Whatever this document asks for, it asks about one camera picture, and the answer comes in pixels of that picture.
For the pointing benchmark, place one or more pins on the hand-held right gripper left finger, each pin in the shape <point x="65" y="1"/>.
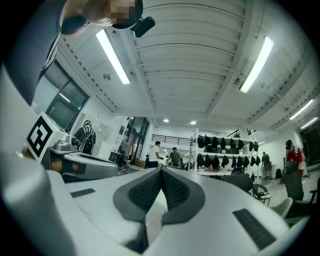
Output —
<point x="100" y="207"/>

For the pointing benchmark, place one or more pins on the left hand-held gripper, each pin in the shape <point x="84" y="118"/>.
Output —
<point x="47" y="140"/>

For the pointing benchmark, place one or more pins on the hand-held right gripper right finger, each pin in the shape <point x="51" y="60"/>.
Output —
<point x="215" y="200"/>

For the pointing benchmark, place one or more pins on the person's left hand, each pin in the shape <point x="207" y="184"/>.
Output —
<point x="56" y="166"/>

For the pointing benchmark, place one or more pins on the black mesh office chair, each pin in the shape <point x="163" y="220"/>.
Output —
<point x="238" y="182"/>

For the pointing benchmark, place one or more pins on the row of black bags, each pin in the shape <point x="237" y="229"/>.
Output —
<point x="225" y="161"/>

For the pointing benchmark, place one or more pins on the dark glass door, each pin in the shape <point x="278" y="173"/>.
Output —
<point x="137" y="140"/>

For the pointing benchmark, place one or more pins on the black armrest chair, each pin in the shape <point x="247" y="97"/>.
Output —
<point x="261" y="195"/>

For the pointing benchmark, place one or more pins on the white metal shelf rack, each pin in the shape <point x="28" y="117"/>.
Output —
<point x="196" y="150"/>

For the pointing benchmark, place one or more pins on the pale grey shell chair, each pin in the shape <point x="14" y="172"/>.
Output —
<point x="282" y="207"/>

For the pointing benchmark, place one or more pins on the dark framed window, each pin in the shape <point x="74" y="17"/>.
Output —
<point x="66" y="100"/>

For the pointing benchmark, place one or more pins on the black balcony railing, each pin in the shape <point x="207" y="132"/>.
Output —
<point x="172" y="138"/>

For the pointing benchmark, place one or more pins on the round ceiling downlight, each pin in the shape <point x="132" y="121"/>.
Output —
<point x="166" y="120"/>
<point x="193" y="122"/>

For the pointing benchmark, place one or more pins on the black high-back office chair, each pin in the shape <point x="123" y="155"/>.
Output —
<point x="293" y="180"/>

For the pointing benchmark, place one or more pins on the long ceiling light tube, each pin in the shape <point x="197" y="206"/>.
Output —
<point x="113" y="57"/>
<point x="309" y="123"/>
<point x="301" y="109"/>
<point x="257" y="64"/>

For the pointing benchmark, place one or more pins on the person's dark shirt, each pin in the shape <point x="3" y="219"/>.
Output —
<point x="27" y="50"/>

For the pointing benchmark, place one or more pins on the person's head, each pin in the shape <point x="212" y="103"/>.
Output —
<point x="100" y="11"/>

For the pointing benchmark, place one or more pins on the black head camera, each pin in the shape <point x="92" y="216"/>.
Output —
<point x="143" y="25"/>

